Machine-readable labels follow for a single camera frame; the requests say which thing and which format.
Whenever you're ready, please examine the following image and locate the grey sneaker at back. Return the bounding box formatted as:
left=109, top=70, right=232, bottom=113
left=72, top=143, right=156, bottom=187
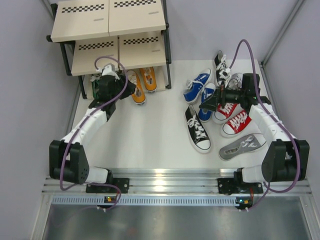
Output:
left=224, top=72, right=243, bottom=90

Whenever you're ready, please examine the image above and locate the grey slotted cable duct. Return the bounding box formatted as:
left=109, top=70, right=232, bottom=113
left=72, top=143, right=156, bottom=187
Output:
left=51, top=195, right=243, bottom=207

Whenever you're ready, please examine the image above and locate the blue sneaker upper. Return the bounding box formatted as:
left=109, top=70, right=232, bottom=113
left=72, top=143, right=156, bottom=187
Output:
left=183, top=68, right=213, bottom=104

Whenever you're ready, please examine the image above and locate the red sneaker upper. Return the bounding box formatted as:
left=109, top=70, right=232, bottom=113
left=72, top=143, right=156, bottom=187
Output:
left=212, top=103, right=241, bottom=125

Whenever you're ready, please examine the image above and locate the beige black shoe shelf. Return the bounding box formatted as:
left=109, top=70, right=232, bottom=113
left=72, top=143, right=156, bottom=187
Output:
left=46, top=0, right=172, bottom=99

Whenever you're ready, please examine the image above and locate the grey sneaker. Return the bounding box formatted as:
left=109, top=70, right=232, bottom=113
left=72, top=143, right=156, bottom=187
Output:
left=224, top=72, right=243, bottom=90
left=219, top=133, right=267, bottom=162

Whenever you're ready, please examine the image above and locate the grey sneaker in front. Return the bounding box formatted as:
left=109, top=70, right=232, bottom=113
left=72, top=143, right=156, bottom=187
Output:
left=219, top=133, right=267, bottom=162

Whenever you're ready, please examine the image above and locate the aluminium mounting rail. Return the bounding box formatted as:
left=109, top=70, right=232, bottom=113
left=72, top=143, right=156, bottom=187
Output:
left=41, top=168, right=312, bottom=197

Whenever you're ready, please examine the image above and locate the green sneaker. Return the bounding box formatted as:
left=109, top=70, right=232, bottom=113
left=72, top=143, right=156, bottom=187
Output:
left=90, top=73, right=101, bottom=99

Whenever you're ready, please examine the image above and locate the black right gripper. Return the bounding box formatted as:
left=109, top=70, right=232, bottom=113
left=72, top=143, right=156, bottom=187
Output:
left=199, top=81, right=246, bottom=113

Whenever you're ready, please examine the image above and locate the blue sneaker lower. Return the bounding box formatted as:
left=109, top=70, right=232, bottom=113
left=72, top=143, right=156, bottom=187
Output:
left=198, top=82, right=216, bottom=122

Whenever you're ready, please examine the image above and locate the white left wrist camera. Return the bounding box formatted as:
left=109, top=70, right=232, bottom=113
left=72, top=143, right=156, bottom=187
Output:
left=96, top=63, right=120, bottom=80

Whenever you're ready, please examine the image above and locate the red sneaker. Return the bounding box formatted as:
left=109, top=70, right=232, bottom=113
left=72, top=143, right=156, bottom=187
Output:
left=221, top=109, right=252, bottom=138
left=212, top=103, right=241, bottom=125

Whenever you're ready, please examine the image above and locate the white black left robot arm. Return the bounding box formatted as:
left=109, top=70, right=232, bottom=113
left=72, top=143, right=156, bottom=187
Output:
left=49, top=71, right=136, bottom=193

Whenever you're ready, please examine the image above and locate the orange sneaker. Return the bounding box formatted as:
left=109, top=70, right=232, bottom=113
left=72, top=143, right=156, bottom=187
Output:
left=139, top=67, right=157, bottom=93
left=127, top=70, right=146, bottom=105

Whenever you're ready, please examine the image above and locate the black sneaker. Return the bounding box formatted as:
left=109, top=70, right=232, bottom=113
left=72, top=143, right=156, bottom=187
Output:
left=214, top=50, right=229, bottom=86
left=184, top=104, right=212, bottom=154

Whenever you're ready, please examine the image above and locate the blue sneaker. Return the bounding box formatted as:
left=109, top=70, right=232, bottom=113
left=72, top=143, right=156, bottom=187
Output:
left=198, top=82, right=216, bottom=122
left=183, top=68, right=213, bottom=104

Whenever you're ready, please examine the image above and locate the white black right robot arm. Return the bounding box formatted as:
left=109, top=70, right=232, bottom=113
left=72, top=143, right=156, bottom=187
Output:
left=199, top=73, right=310, bottom=194

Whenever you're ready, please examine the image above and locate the red sneaker lower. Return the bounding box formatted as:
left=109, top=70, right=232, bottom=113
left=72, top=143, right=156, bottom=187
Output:
left=221, top=109, right=252, bottom=138

